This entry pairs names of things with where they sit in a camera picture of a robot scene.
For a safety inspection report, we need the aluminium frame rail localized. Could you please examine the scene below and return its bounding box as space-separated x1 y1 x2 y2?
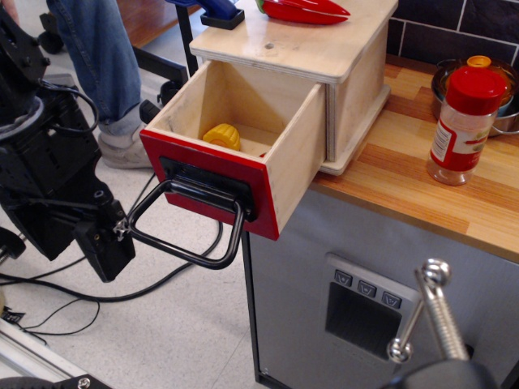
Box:
1 320 108 389

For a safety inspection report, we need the plywood box housing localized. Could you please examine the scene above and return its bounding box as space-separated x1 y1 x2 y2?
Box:
190 0 398 175

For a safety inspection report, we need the person leg in jeans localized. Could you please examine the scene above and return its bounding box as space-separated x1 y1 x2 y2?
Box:
47 0 141 147

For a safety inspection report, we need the blue black clamp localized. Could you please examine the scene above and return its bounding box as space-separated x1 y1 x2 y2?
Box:
167 0 245 30

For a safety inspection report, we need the metal bowl with contents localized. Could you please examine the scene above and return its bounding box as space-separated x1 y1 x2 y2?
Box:
431 55 518 137

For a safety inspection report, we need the yellow toy corn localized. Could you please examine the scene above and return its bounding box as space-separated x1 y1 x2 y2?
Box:
202 123 241 151

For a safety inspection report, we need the grey toy kitchen cabinet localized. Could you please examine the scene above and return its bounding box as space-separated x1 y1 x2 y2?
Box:
243 190 518 388

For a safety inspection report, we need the wooden drawer with red front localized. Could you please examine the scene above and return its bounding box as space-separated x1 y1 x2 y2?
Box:
128 61 326 270

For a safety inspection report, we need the red capped spice jar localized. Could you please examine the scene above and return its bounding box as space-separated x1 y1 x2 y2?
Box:
427 66 507 186

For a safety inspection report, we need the black floor cable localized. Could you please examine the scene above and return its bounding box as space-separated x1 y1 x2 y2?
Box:
0 220 225 304

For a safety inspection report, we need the grey sneaker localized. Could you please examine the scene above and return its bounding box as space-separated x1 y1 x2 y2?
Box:
98 125 152 169

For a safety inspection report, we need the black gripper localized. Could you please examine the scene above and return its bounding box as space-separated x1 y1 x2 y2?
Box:
1 179 135 283

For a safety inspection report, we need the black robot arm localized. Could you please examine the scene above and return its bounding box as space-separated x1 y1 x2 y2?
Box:
1 10 135 282

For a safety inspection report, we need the thin black wire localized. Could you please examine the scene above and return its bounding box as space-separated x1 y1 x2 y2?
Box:
19 298 101 337

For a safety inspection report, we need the red toy chili pepper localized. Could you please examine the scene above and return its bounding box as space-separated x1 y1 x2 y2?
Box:
255 0 350 25

